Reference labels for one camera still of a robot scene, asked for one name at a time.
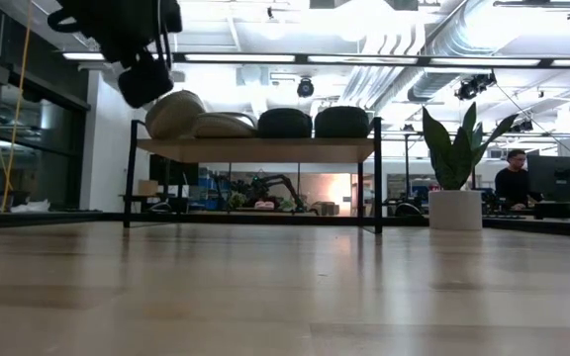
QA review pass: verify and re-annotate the wooden shelf black frame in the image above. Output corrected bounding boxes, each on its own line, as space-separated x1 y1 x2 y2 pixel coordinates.
124 117 384 234

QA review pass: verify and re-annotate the yellow cable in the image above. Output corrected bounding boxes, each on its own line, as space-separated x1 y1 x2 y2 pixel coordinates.
0 0 34 212

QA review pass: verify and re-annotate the black ceiling device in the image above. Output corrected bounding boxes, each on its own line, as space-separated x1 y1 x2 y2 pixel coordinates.
453 71 498 102

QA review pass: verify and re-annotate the black slide sandal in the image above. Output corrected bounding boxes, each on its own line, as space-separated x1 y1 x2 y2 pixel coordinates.
257 107 314 139
314 105 371 139

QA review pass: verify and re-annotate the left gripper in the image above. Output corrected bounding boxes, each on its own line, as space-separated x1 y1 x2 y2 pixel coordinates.
66 0 183 68

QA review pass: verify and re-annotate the black ceiling camera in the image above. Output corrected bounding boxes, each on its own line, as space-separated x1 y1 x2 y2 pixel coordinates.
296 77 316 99

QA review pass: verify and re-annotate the black aluminium table frame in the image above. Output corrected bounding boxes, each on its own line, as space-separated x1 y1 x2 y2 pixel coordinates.
0 207 570 239

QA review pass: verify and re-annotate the silver ventilation duct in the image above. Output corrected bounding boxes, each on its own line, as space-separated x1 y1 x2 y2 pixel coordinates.
406 0 514 103

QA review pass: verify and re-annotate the black computer monitor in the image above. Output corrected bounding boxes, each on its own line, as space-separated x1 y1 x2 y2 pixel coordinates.
526 155 570 203

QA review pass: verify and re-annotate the snake plant white pot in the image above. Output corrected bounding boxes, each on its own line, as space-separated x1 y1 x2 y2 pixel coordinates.
422 101 520 231

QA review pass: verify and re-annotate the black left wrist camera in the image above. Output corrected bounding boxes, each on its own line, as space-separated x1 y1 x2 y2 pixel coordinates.
118 56 175 110

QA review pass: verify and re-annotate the grey slide sandal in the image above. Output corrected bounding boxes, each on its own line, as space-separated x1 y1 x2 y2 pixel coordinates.
190 112 259 139
144 89 208 140

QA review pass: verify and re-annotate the person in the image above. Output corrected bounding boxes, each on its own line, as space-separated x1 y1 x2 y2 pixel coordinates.
493 148 538 212

